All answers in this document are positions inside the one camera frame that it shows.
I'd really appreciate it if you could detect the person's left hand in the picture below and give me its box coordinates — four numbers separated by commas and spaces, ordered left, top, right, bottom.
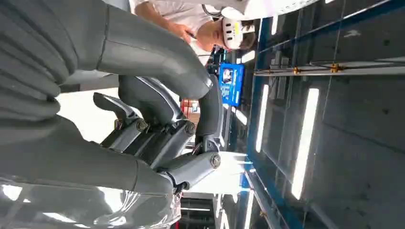
168, 21, 197, 44

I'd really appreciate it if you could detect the metal rail with brass fittings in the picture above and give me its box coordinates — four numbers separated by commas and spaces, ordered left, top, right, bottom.
253, 59, 405, 77

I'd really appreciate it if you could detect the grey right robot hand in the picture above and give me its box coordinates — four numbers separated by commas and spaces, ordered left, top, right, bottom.
0, 0, 224, 229

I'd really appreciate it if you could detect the long ceiling light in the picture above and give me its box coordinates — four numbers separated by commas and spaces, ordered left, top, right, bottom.
290, 88, 320, 201
255, 84, 269, 153

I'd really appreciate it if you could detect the white headset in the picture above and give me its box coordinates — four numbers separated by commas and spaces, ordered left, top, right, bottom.
221, 7, 256, 50

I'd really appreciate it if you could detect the person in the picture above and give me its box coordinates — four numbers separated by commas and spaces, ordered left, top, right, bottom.
129, 0, 257, 65

